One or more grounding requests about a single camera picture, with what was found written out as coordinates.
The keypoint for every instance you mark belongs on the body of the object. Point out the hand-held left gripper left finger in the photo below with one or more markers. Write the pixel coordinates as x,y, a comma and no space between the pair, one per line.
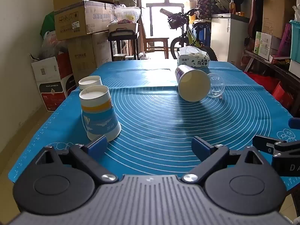
98,143

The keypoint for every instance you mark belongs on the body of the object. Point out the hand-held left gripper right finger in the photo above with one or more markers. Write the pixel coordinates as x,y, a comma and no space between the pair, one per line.
199,146

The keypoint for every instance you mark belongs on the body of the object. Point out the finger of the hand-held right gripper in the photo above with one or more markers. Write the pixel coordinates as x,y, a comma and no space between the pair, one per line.
263,143
294,123

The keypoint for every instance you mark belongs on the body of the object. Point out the purple white paper cup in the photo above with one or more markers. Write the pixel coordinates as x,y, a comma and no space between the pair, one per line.
193,84

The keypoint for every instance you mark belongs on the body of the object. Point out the blue orange paper cup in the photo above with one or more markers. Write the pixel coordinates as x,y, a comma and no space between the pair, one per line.
99,114

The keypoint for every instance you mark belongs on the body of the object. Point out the small white paper cup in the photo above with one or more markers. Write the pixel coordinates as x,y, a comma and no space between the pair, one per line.
90,81

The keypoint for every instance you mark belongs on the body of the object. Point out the clear plastic cup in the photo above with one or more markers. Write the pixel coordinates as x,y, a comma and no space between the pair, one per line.
216,85

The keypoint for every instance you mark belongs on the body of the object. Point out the red plastic bag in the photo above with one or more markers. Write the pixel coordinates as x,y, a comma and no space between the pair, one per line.
269,84

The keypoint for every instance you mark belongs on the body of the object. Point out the dark wooden side table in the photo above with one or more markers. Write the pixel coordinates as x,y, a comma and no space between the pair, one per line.
279,71

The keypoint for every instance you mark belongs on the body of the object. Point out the blue silicone mat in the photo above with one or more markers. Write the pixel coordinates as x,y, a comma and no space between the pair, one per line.
152,117

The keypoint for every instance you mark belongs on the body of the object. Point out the white red black box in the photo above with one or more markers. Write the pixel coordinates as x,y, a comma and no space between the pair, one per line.
54,84

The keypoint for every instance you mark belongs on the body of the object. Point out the teal plastic crate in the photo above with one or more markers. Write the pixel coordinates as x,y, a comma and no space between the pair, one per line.
295,42

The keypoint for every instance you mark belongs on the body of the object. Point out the green white carton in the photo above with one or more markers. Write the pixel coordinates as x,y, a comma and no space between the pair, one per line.
262,44

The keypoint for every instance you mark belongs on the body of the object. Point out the pink plastic crate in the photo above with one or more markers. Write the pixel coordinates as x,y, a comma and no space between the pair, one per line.
286,37

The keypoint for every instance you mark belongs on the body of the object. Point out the white tissue pack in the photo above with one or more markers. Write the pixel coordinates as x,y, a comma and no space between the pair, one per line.
193,59

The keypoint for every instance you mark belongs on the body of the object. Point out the tall brown cardboard box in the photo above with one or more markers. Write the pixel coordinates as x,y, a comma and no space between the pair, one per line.
86,54

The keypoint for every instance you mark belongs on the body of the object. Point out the white chest freezer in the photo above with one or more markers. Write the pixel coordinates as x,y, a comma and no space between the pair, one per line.
227,37

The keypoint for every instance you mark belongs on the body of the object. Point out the black utility cart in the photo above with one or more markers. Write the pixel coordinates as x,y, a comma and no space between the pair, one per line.
123,36

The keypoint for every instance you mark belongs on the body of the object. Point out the wooden chair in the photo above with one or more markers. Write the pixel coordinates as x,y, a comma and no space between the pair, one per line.
156,43

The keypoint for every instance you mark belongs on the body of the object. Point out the green black bicycle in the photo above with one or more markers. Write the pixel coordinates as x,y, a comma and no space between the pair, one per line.
187,35

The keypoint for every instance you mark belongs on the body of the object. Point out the blue plastic bin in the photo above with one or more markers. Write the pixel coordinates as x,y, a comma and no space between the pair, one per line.
202,34

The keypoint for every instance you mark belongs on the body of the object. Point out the large brown cardboard box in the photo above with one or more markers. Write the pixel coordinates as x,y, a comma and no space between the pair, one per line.
68,21

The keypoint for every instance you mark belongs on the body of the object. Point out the white printed cardboard box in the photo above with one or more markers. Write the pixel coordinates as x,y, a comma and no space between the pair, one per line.
99,16

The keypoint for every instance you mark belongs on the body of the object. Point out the green plastic bag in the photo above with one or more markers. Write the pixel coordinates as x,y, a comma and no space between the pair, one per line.
46,24

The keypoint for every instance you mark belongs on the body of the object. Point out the orange drink bottle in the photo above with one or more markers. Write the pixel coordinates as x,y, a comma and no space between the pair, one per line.
232,7

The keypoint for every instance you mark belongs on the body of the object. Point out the white plastic bag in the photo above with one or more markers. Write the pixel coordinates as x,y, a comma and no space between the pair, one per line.
127,13

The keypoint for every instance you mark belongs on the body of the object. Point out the patterned fabric bag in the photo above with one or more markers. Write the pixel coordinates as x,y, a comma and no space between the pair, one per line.
209,4

